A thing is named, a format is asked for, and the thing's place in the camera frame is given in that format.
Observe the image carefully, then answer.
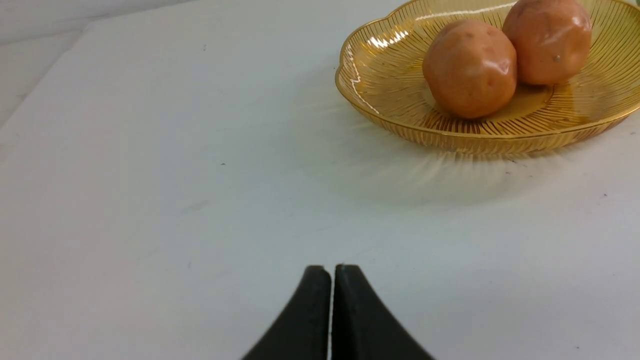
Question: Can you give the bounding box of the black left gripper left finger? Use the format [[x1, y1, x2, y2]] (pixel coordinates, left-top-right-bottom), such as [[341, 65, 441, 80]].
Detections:
[[243, 265, 332, 360]]

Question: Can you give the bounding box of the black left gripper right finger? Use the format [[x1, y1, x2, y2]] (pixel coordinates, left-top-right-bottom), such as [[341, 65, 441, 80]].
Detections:
[[331, 264, 433, 360]]

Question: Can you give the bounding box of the toy potato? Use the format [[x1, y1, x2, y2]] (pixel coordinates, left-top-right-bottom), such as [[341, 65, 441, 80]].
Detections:
[[422, 19, 518, 119], [502, 0, 592, 85]]

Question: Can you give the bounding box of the amber glass flower plate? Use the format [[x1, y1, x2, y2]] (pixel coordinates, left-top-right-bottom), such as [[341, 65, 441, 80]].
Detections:
[[334, 0, 640, 155]]

